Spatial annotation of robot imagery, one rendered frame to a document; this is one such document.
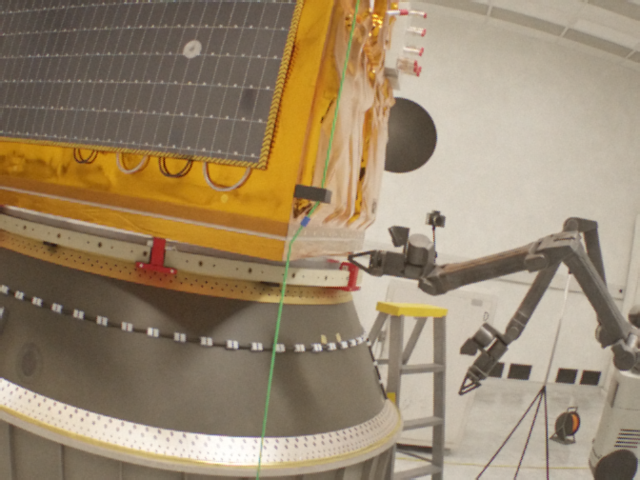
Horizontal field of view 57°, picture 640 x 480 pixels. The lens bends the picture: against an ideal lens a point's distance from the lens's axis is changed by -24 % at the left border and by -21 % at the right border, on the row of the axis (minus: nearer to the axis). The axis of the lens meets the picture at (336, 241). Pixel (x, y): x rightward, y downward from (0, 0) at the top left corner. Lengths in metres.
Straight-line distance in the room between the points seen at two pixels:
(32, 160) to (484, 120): 8.60
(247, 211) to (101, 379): 0.64
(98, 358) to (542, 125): 8.87
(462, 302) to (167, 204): 4.37
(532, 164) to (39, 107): 8.75
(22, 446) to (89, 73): 1.11
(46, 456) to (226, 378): 0.67
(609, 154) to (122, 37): 9.18
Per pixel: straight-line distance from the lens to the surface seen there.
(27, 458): 1.98
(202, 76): 1.69
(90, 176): 1.82
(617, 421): 1.97
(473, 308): 5.89
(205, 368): 1.94
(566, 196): 10.13
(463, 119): 10.00
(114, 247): 1.93
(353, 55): 1.95
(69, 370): 1.90
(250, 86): 1.65
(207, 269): 1.97
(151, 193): 1.74
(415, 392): 5.98
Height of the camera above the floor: 1.85
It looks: 1 degrees down
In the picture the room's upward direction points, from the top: 10 degrees clockwise
